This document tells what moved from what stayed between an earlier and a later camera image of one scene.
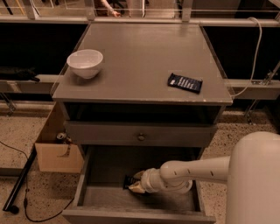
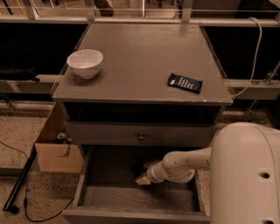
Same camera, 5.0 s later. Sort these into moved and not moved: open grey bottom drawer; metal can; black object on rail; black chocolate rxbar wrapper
Moved: black chocolate rxbar wrapper
Not moved: metal can; black object on rail; open grey bottom drawer
